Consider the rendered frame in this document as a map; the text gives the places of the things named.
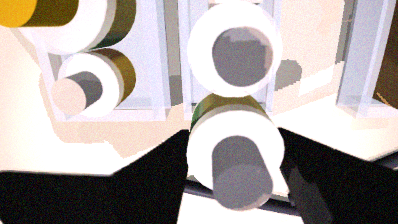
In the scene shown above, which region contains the dark grey cylindrical rod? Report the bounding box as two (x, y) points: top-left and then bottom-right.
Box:
(287, 152), (398, 206)
(183, 179), (300, 217)

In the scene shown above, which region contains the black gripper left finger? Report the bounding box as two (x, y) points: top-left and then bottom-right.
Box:
(0, 129), (189, 224)

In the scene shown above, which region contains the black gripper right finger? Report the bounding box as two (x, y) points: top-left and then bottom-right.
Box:
(276, 127), (398, 224)

